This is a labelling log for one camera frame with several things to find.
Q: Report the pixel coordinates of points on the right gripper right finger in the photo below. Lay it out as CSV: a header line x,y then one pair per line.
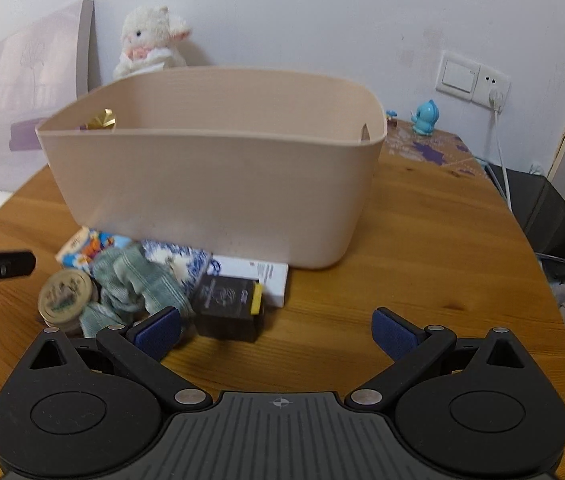
x,y
417,353

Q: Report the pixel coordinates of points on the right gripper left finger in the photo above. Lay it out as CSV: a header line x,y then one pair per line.
x,y
137,350

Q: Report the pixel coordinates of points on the green plaid cloth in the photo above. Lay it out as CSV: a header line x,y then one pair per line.
x,y
130,285

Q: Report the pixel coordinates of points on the colourful bear tissue pack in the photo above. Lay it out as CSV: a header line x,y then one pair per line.
x,y
81,250

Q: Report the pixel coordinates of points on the round tin can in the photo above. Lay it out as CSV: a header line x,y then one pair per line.
x,y
64,297

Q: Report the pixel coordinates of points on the blue white porcelain tissue pack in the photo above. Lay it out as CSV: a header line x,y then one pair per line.
x,y
185,263

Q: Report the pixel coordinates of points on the black small box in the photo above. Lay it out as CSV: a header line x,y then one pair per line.
x,y
229,308

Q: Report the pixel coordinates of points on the white flat box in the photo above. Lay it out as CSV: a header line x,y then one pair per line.
x,y
273,276

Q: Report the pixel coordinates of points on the black tablet device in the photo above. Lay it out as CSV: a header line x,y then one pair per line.
x,y
540,212

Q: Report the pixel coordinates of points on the gold tissue pack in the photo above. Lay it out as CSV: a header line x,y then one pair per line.
x,y
103,120

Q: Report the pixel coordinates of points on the beige plastic storage basket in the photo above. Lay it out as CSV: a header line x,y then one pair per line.
x,y
260,164

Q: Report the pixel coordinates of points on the blue duck figurine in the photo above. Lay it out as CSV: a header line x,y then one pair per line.
x,y
425,118

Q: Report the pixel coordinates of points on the white plush lamb toy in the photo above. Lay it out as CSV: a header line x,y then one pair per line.
x,y
149,41

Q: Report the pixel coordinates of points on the white wall switch socket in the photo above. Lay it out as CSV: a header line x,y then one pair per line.
x,y
472,81

